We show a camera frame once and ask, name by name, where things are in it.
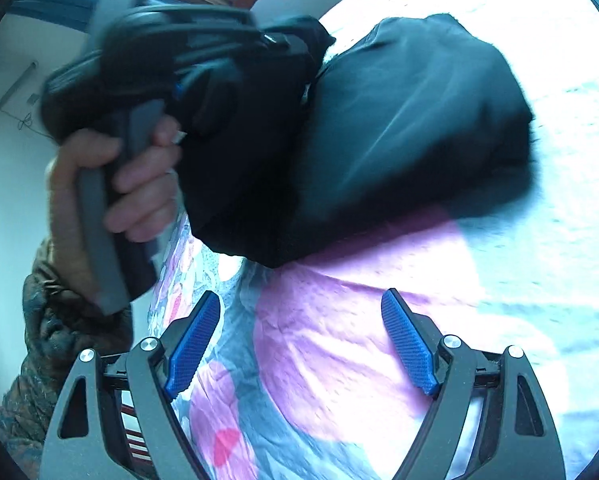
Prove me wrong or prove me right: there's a floral bedspread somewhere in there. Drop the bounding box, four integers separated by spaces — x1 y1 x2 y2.
146 0 599 480

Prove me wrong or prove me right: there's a person's left hand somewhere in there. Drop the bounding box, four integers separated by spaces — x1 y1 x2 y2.
46 115 185 307

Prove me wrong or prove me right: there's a person's left forearm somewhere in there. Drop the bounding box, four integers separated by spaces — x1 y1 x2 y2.
0 240 135 466

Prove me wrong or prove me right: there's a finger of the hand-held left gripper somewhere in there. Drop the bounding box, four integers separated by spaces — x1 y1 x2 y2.
259 16 336 78

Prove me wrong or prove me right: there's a wall cable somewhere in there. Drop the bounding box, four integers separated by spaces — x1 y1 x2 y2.
0 60 57 137

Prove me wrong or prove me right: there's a red striped cloth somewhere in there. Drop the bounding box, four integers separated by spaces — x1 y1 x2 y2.
119 390 154 467

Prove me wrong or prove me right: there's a blue curtain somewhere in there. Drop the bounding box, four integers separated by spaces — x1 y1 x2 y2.
12 0 100 22

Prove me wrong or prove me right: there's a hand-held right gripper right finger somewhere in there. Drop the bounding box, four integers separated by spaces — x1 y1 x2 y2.
381 287 566 480

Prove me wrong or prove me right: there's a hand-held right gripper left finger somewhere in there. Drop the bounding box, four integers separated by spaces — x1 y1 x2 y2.
39 290 221 480

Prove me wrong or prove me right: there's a black zip jacket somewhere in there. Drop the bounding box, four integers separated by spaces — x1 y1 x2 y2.
179 12 536 269

